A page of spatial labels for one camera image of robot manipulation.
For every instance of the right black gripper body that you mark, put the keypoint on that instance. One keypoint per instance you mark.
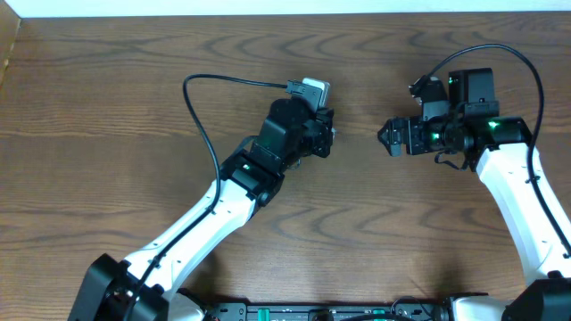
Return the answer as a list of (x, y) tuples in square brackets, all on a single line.
[(426, 136)]

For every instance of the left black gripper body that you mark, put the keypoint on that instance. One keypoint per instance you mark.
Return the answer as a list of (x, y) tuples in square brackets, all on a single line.
[(318, 141)]

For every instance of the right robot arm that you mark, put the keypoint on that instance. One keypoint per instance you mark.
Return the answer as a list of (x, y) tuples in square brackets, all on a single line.
[(462, 116)]

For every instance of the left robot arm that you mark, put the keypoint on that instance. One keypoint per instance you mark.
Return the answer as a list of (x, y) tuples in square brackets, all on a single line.
[(146, 284)]

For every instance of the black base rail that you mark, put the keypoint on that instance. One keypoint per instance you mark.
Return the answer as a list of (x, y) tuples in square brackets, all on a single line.
[(406, 307)]

